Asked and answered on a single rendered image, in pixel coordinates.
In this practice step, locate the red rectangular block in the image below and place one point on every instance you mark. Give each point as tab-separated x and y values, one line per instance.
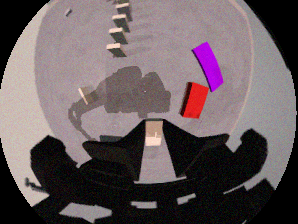
195	97

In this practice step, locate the purple flat block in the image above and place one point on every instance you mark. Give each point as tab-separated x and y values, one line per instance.
205	56

